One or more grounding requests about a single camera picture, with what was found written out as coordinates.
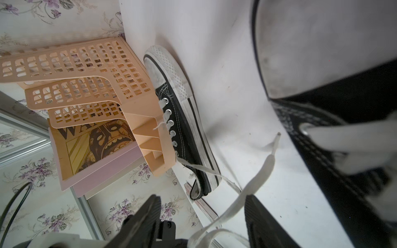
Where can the yellow wanted poster book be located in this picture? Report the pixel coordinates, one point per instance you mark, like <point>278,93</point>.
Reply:
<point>82,146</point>

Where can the aluminium rail frame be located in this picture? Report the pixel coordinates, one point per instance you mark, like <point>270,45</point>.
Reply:
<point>32,202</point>

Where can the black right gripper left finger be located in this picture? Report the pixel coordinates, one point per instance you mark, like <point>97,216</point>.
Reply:
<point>141,230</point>

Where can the peach plastic file organizer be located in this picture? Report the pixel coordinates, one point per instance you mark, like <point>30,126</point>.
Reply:
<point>94,81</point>

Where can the black canvas sneaker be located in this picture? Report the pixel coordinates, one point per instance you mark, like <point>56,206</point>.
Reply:
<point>193,154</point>
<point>329,71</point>

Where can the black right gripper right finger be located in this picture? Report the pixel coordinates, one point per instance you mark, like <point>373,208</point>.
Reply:
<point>263,230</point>

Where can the pink folder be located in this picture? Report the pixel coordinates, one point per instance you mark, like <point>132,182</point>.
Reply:
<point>92,177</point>

